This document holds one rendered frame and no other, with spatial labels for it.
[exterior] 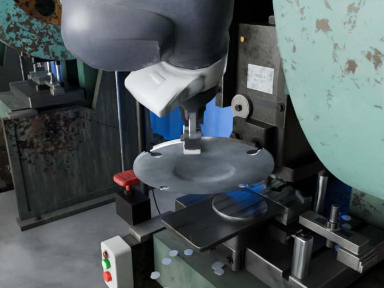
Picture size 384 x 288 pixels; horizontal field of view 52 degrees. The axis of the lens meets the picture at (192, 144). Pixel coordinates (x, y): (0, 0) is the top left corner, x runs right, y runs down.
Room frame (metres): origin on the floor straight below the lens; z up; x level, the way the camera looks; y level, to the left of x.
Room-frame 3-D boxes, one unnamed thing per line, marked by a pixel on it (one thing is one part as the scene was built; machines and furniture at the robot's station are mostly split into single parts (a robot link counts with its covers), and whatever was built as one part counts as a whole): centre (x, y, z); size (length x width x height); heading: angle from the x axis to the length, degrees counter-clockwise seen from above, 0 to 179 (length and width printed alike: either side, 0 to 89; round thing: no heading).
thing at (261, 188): (0.86, -0.20, 0.76); 0.15 x 0.09 x 0.05; 38
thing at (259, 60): (0.83, -0.18, 1.04); 0.17 x 0.15 x 0.30; 128
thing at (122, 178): (0.98, 0.18, 0.72); 0.07 x 0.06 x 0.08; 128
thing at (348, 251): (0.73, -0.31, 0.76); 0.17 x 0.06 x 0.10; 38
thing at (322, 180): (0.83, -0.31, 0.81); 0.02 x 0.02 x 0.14
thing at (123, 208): (0.96, 0.16, 0.62); 0.10 x 0.06 x 0.20; 38
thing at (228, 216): (0.75, -0.07, 0.72); 0.25 x 0.14 x 0.14; 128
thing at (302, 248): (0.64, -0.22, 0.75); 0.03 x 0.03 x 0.10; 38
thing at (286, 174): (0.86, -0.21, 0.86); 0.20 x 0.16 x 0.05; 38
